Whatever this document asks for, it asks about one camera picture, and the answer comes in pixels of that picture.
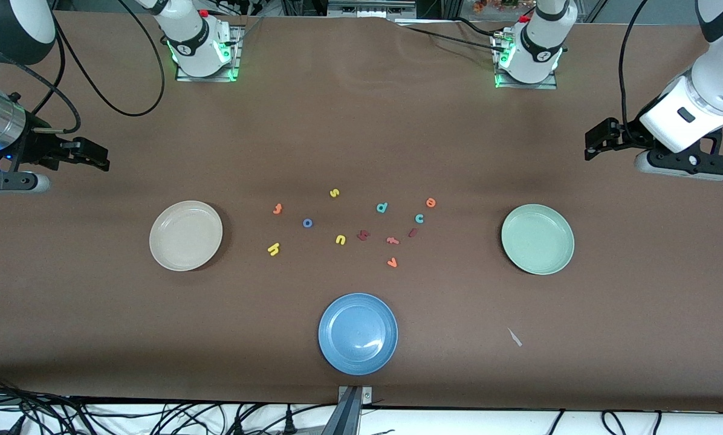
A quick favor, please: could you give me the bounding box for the green plate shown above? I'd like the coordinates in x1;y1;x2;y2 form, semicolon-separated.
501;204;575;276

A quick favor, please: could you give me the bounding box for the orange decoration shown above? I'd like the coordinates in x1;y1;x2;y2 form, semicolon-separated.
473;0;520;14

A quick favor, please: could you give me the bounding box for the beige brown plate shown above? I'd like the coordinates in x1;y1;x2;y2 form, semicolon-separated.
149;201;224;272

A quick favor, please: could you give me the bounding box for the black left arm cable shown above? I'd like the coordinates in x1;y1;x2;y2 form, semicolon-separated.
618;0;649;143

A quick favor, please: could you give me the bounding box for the blue plate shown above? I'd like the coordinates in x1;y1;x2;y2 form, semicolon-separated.
318;293;399;376

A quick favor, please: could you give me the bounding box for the grey camera pole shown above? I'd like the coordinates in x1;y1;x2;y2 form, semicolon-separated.
322;387;363;435

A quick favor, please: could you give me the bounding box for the aluminium frame piece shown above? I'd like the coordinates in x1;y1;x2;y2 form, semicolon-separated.
326;0;417;21

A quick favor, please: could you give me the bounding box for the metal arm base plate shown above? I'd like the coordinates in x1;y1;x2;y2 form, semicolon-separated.
491;30;559;90
174;24;245;83

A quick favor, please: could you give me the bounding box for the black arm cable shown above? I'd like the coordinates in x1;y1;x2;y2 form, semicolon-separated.
618;0;649;143
0;0;166;134

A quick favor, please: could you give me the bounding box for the brown table mat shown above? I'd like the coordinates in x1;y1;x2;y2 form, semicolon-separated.
0;11;723;413

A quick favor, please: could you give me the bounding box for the metal camera bracket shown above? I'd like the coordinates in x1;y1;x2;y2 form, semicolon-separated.
337;385;374;404

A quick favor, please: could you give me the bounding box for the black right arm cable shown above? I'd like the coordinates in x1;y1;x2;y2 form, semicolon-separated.
0;0;166;134

